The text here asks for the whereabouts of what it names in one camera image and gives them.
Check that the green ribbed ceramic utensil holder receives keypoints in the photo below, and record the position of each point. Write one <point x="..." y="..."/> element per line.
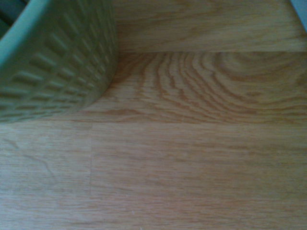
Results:
<point x="55" y="60"/>

